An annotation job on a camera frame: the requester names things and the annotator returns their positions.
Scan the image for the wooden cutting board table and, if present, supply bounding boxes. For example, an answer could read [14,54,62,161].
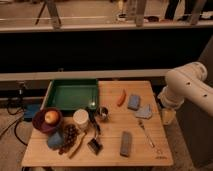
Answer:
[22,81,173,167]

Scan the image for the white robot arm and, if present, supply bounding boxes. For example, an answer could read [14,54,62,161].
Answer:
[157,62,213,125]

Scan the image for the dark red bowl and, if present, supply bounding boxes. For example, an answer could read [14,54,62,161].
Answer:
[32,107,63,134]

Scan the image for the blue box on floor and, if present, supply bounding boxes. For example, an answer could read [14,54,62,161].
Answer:
[24,104,41,121]

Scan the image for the red yellow apple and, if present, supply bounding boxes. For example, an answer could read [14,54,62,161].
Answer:
[45,111,59,125]

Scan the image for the bunch of dark grapes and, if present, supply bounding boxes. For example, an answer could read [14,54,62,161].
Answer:
[59,124,79,155]

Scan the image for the wooden handled brush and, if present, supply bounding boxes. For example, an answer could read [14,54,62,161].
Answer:
[67,132,87,158]

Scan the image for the black cables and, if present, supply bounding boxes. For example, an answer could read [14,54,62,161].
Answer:
[0,81,29,147]

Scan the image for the white plastic cup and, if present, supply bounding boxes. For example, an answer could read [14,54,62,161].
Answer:
[73,109,89,130]

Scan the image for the blue sponge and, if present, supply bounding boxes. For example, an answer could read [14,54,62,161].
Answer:
[127,95,140,111]

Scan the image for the orange carrot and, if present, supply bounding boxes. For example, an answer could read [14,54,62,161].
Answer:
[117,89,126,107]

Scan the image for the black spatula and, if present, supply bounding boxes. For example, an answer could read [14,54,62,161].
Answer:
[86,108,103,155]

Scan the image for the silver metal fork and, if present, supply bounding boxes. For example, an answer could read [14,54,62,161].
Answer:
[138,119,155,148]

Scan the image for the green plastic tray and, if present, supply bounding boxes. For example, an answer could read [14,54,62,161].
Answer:
[43,79,99,111]

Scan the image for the grey rectangular sharpening block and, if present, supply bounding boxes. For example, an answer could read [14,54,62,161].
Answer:
[120,131,132,157]

